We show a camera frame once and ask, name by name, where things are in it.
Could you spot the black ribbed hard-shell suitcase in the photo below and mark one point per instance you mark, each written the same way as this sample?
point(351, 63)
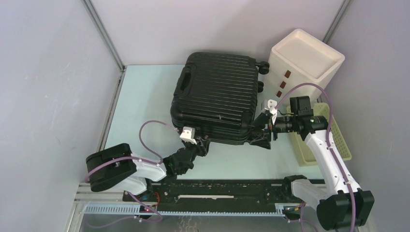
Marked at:
point(217, 94)

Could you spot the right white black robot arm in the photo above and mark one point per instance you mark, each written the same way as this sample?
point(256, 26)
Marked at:
point(343, 204)

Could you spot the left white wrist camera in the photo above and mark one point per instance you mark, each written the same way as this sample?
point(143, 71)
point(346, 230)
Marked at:
point(188, 135)

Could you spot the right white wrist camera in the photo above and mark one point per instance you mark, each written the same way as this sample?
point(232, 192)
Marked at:
point(270, 111)

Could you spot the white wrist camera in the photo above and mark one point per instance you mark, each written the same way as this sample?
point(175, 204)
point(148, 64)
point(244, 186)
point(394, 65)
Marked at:
point(188, 135)
point(270, 111)

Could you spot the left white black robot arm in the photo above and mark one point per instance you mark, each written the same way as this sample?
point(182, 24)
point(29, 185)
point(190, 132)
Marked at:
point(118, 168)

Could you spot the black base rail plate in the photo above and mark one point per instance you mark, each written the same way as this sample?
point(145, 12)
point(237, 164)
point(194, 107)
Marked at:
point(241, 196)

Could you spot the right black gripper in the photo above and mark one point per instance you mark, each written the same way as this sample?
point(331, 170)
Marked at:
point(264, 142)

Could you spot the white stacked drawer unit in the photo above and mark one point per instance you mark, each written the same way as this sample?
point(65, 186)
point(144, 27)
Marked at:
point(300, 58)

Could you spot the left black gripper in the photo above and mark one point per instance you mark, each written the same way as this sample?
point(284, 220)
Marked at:
point(201, 149)

